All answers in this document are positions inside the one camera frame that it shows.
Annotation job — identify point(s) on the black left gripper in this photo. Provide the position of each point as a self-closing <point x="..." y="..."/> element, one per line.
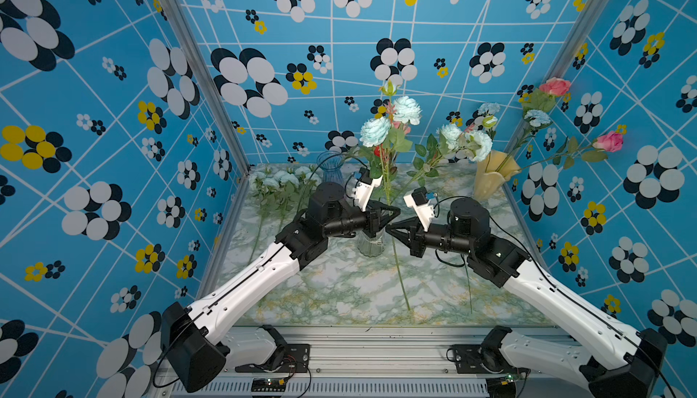
<point x="377" y="221"/>

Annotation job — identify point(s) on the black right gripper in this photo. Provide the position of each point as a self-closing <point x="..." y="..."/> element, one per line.
<point x="414" y="237"/>

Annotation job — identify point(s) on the clear glass vase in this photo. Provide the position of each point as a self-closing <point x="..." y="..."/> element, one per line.
<point x="371" y="247"/>

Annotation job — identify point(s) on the blue purple ribbed glass vase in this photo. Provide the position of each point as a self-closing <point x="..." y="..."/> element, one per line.
<point x="330" y="165"/>

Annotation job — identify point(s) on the yellow ceramic vase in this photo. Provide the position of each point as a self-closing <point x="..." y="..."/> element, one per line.
<point x="492" y="173"/>

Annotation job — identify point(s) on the light blue carnation stem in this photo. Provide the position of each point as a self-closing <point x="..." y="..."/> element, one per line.
<point x="468" y="283"/>

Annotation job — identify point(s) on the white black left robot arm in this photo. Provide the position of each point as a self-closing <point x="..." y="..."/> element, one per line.
<point x="192" y="337"/>

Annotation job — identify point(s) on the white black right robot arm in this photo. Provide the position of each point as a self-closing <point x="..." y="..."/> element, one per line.
<point x="608" y="357"/>

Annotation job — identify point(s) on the red rose stem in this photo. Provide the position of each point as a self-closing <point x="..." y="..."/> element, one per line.
<point x="363" y="155"/>

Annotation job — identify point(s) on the right circuit board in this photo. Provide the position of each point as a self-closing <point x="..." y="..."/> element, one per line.
<point x="502" y="387"/>

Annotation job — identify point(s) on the circuit board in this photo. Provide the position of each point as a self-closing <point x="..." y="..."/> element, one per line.
<point x="269" y="386"/>
<point x="502" y="387"/>

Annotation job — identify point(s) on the mixed flower bouquet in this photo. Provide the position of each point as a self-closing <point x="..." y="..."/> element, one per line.
<point x="537" y="109"/>

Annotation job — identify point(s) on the left circuit board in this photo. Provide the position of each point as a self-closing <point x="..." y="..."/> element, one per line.
<point x="269" y="386"/>

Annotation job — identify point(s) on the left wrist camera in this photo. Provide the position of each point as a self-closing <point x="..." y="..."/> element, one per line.
<point x="363" y="190"/>

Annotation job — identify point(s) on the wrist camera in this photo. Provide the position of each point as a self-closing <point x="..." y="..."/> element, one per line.
<point x="363" y="190"/>
<point x="420" y="200"/>

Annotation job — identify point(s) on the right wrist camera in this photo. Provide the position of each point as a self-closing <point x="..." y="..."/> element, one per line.
<point x="420" y="200"/>

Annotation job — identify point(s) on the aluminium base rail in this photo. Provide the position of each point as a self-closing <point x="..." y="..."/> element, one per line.
<point x="368" y="362"/>

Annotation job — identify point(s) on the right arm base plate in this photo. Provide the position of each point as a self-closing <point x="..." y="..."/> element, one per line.
<point x="472" y="359"/>

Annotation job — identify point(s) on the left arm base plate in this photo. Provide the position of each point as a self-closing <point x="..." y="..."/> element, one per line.
<point x="290" y="359"/>

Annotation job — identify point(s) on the right aluminium corner post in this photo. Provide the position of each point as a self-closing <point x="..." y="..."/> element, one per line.
<point x="577" y="36"/>

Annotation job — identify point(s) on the aluminium corner post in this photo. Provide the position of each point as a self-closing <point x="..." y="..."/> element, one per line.
<point x="185" y="37"/>
<point x="577" y="36"/>

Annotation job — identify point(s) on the left aluminium corner post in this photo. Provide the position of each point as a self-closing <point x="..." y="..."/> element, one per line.
<point x="185" y="37"/>

